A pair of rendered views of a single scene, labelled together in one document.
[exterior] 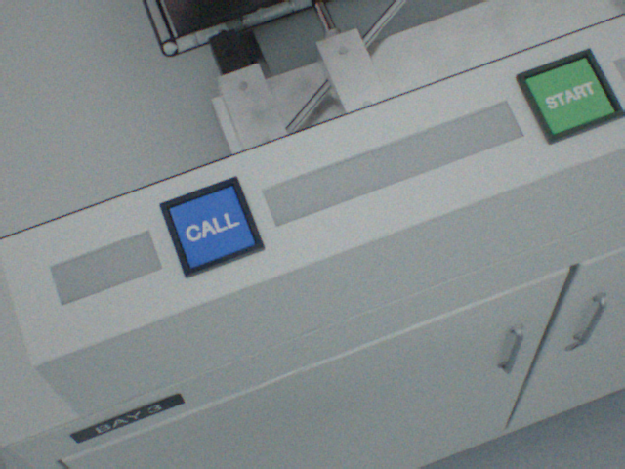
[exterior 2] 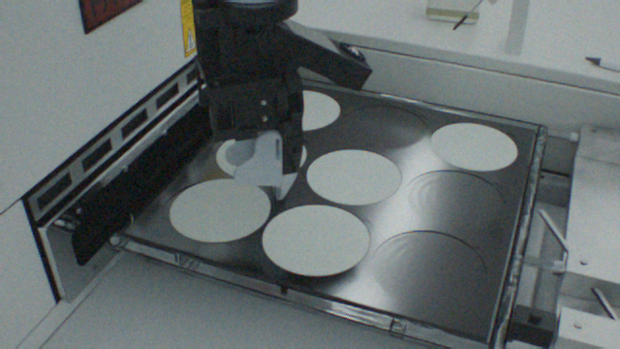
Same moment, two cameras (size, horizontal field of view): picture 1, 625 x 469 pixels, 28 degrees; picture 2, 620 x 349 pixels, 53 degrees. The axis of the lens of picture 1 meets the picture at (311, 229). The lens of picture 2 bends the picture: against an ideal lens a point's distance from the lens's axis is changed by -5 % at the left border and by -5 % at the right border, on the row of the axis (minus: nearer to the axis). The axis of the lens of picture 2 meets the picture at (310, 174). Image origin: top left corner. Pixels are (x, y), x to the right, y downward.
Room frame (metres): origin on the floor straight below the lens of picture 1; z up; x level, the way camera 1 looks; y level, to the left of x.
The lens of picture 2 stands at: (0.43, 0.44, 1.30)
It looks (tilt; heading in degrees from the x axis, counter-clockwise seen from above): 35 degrees down; 306
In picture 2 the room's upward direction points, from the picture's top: straight up
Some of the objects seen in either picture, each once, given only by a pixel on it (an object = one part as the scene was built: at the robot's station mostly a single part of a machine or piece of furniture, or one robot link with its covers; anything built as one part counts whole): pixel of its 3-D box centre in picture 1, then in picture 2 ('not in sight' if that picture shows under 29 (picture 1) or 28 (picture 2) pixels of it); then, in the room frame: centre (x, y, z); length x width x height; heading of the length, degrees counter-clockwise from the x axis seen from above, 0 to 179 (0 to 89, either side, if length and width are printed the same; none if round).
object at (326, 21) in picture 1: (326, 21); (541, 264); (0.51, -0.03, 0.89); 0.05 x 0.01 x 0.01; 14
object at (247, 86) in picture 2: not in sight; (250, 62); (0.78, 0.05, 1.05); 0.09 x 0.08 x 0.12; 55
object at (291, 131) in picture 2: not in sight; (286, 129); (0.74, 0.04, 0.99); 0.05 x 0.02 x 0.09; 145
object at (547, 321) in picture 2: (229, 57); (533, 324); (0.49, 0.04, 0.90); 0.04 x 0.02 x 0.03; 14
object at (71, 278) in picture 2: not in sight; (175, 145); (0.92, 0.02, 0.89); 0.44 x 0.02 x 0.10; 104
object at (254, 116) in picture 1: (256, 121); (604, 343); (0.43, 0.03, 0.89); 0.08 x 0.03 x 0.03; 14
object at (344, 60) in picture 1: (355, 86); (607, 279); (0.45, -0.05, 0.89); 0.08 x 0.03 x 0.03; 14
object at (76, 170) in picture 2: not in sight; (165, 95); (0.93, 0.02, 0.96); 0.44 x 0.01 x 0.02; 104
